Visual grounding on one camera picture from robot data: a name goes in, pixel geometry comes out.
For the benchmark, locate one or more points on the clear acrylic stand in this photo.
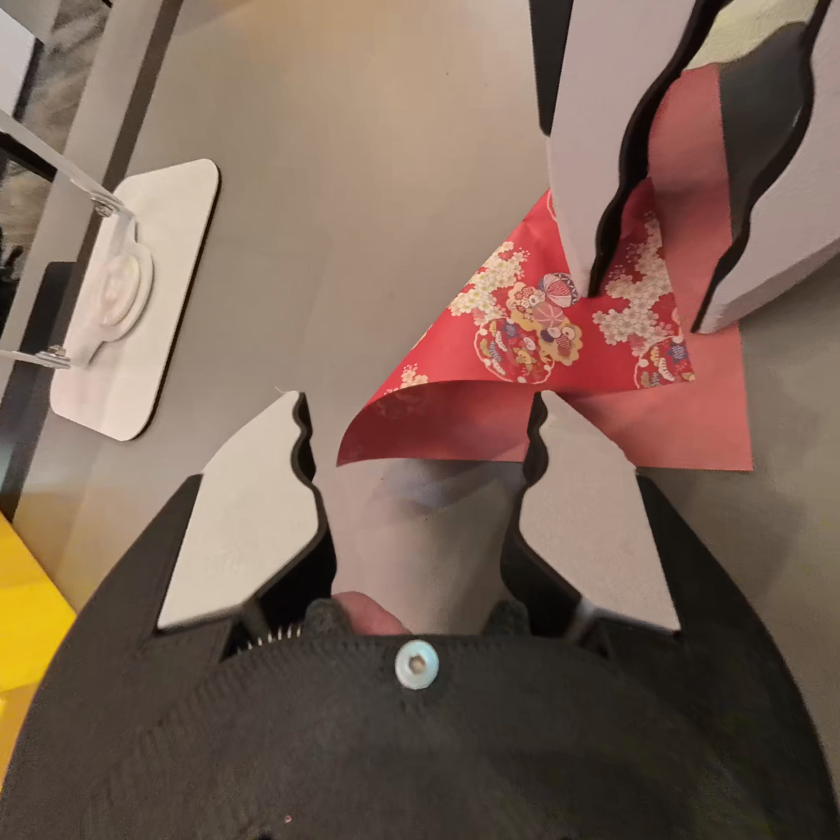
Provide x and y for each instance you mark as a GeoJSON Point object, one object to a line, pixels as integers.
{"type": "Point", "coordinates": [121, 295]}

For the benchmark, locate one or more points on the grey shaggy rug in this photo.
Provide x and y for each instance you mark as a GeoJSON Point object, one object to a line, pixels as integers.
{"type": "Point", "coordinates": [79, 79]}

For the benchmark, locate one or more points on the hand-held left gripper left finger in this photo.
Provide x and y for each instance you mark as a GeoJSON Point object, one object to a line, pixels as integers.
{"type": "Point", "coordinates": [243, 525]}

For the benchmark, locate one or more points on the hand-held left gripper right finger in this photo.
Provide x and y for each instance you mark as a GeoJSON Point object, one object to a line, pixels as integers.
{"type": "Point", "coordinates": [590, 525]}

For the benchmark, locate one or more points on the red patterned origami paper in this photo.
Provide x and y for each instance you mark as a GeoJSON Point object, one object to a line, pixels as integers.
{"type": "Point", "coordinates": [525, 315]}

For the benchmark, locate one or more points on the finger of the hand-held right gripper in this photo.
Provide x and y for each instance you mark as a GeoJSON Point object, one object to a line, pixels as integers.
{"type": "Point", "coordinates": [800, 216]}
{"type": "Point", "coordinates": [604, 98]}

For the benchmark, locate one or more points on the yellow panel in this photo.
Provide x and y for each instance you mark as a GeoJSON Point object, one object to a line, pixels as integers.
{"type": "Point", "coordinates": [26, 604]}

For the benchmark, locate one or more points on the white rounded base board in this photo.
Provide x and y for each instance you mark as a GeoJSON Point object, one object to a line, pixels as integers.
{"type": "Point", "coordinates": [177, 216]}

